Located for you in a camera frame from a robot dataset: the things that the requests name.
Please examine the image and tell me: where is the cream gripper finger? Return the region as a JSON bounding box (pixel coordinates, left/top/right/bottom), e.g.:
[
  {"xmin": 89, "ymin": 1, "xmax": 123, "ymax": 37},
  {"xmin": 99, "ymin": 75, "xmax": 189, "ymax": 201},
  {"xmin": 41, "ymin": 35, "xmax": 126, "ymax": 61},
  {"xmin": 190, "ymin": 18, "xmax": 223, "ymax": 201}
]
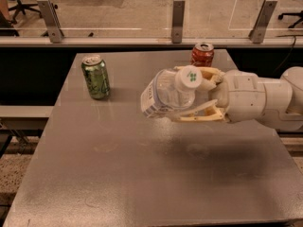
[
  {"xmin": 169, "ymin": 99, "xmax": 225, "ymax": 122},
  {"xmin": 174, "ymin": 65, "xmax": 224, "ymax": 91}
]

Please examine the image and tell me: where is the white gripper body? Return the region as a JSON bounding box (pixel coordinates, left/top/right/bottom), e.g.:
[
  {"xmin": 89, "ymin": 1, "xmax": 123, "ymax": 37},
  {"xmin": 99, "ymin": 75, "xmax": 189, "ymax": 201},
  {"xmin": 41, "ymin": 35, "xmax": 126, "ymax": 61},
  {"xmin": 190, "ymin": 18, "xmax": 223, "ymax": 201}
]
[{"xmin": 210, "ymin": 70, "xmax": 266, "ymax": 122}]

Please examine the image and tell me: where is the blue labelled plastic water bottle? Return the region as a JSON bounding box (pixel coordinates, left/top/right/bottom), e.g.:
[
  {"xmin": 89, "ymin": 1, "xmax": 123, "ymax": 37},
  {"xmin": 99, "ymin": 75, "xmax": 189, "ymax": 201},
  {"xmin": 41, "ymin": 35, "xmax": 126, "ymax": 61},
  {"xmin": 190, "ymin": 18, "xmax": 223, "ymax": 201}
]
[{"xmin": 140, "ymin": 65, "xmax": 203, "ymax": 118}]

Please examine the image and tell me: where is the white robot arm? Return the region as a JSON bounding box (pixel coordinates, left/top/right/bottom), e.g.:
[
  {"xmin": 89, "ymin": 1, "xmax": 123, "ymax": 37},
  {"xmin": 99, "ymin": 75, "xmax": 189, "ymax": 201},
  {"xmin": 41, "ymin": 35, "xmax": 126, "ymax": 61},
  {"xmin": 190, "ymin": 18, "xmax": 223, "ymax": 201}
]
[{"xmin": 169, "ymin": 66, "xmax": 303, "ymax": 131}]

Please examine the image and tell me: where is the red cola can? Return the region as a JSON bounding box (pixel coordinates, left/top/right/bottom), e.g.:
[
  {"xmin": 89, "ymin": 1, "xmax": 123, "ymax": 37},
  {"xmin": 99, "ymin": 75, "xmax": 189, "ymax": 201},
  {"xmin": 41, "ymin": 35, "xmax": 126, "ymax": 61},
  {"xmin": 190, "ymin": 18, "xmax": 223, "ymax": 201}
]
[{"xmin": 190, "ymin": 43, "xmax": 214, "ymax": 67}]

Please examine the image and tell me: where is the green soda can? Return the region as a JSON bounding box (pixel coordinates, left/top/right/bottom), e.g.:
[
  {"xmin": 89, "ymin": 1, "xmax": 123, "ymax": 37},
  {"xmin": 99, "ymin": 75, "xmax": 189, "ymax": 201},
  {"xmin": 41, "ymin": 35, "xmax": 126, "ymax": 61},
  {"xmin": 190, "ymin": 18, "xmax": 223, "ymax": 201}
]
[{"xmin": 81, "ymin": 55, "xmax": 110, "ymax": 99}]

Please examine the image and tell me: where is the black office chair right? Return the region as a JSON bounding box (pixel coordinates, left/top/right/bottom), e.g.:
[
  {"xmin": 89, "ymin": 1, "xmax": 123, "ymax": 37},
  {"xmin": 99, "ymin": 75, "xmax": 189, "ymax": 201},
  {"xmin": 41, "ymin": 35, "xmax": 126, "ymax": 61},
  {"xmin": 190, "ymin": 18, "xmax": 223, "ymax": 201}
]
[{"xmin": 277, "ymin": 10, "xmax": 303, "ymax": 29}]

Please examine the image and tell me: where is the person at left edge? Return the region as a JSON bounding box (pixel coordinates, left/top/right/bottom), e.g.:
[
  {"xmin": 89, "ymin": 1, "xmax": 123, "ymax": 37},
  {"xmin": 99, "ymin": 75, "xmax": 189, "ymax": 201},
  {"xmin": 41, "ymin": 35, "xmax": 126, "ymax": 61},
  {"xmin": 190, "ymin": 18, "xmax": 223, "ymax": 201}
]
[{"xmin": 0, "ymin": 0, "xmax": 19, "ymax": 36}]

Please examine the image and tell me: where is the right grey metal bracket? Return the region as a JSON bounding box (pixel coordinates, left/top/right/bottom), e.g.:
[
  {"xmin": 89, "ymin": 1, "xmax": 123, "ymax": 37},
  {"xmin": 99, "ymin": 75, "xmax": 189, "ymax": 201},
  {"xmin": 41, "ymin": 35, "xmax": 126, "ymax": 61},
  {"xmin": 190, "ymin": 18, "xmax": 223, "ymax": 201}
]
[{"xmin": 249, "ymin": 0, "xmax": 277, "ymax": 44}]

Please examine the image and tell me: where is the grey metal bracket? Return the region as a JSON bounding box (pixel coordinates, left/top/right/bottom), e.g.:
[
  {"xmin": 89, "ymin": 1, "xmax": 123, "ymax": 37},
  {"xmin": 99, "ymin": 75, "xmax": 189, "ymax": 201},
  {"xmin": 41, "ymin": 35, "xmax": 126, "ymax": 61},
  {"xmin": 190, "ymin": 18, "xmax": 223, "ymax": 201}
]
[
  {"xmin": 171, "ymin": 0, "xmax": 186, "ymax": 44},
  {"xmin": 249, "ymin": 0, "xmax": 277, "ymax": 44},
  {"xmin": 37, "ymin": 0, "xmax": 63, "ymax": 44}
]

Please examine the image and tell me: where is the middle grey metal bracket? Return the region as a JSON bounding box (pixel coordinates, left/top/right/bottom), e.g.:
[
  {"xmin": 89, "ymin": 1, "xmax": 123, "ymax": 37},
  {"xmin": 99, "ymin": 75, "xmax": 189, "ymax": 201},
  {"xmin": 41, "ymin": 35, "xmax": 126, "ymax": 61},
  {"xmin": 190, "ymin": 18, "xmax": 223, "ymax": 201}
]
[{"xmin": 171, "ymin": 0, "xmax": 186, "ymax": 44}]

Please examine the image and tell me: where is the left grey metal bracket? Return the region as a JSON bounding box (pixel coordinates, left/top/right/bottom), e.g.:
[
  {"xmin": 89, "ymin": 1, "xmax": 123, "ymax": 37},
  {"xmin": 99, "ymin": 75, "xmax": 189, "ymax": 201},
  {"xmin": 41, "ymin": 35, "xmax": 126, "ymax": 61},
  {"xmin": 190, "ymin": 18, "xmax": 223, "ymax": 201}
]
[{"xmin": 37, "ymin": 0, "xmax": 63, "ymax": 44}]

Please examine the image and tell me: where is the grey metal rail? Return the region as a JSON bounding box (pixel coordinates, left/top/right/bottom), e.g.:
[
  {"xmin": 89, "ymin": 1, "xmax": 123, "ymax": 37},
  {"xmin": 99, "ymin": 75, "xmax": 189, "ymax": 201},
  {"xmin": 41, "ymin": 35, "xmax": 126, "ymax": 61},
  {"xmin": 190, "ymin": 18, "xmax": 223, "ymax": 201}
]
[{"xmin": 0, "ymin": 36, "xmax": 303, "ymax": 48}]

